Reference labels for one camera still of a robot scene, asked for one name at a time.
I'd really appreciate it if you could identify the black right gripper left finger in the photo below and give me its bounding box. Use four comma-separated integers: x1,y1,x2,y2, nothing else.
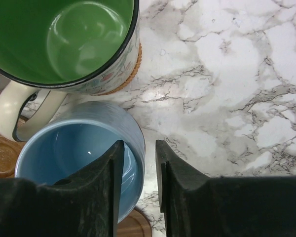
0,140,125,237

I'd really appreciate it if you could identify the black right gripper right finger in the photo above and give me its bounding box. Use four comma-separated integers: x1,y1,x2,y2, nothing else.
155,140,296,237

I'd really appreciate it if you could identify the brown wooden ringed coaster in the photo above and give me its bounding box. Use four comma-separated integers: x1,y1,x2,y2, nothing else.
117,207,152,237

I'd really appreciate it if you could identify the light blue mug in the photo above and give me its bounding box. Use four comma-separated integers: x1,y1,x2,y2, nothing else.
15,101,145,221

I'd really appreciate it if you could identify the green mug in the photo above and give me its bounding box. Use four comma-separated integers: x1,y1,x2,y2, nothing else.
0,0,140,142

